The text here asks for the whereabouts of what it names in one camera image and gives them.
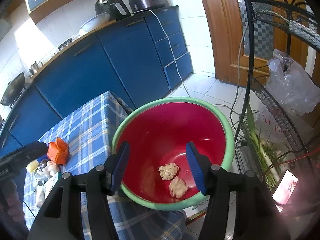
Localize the white cloth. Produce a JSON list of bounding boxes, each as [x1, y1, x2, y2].
[[37, 159, 60, 179]]

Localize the pale yellow soap bar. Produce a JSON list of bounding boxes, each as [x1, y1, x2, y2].
[[26, 159, 39, 174]]

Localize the black wok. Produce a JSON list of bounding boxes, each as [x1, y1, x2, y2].
[[1, 72, 25, 107]]

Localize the steel kettle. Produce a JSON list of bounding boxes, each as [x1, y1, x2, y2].
[[29, 61, 43, 76]]

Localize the blue cloth piece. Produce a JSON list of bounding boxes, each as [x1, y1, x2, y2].
[[37, 154, 48, 163]]

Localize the green white medicine box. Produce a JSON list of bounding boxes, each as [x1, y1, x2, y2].
[[44, 172, 61, 198]]

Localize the smartphone with pink screen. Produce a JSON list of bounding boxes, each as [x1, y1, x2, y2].
[[272, 170, 298, 206]]

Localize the blue kitchen cabinets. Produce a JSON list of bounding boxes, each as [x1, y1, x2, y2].
[[1, 6, 193, 155]]

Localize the beige paper ball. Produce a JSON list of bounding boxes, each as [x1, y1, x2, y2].
[[169, 177, 188, 199], [158, 163, 180, 180]]

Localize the clear plastic bag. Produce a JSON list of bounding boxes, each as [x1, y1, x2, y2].
[[265, 49, 319, 116]]

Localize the wooden door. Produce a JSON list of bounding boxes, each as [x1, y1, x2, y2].
[[202, 0, 308, 87]]

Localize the white power cable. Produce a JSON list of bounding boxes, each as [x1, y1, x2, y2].
[[132, 9, 192, 98]]

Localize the orange cloth bundle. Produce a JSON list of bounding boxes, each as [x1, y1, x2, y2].
[[47, 137, 69, 165]]

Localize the white ceramic bowl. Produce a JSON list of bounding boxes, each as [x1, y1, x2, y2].
[[78, 11, 110, 36]]

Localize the green onion stalks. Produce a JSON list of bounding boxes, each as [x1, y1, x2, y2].
[[239, 105, 280, 191]]

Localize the red bucket green rim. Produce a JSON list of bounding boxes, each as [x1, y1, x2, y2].
[[112, 97, 235, 211]]

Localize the dark rice cooker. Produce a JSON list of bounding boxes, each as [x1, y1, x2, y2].
[[129, 0, 169, 12]]

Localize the black metal wire rack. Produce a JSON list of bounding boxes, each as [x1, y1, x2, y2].
[[239, 0, 319, 192]]

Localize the black air fryer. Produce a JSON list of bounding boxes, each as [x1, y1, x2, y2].
[[94, 0, 131, 21]]

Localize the blue plaid tablecloth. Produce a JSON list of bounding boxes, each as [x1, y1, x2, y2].
[[39, 92, 186, 239]]

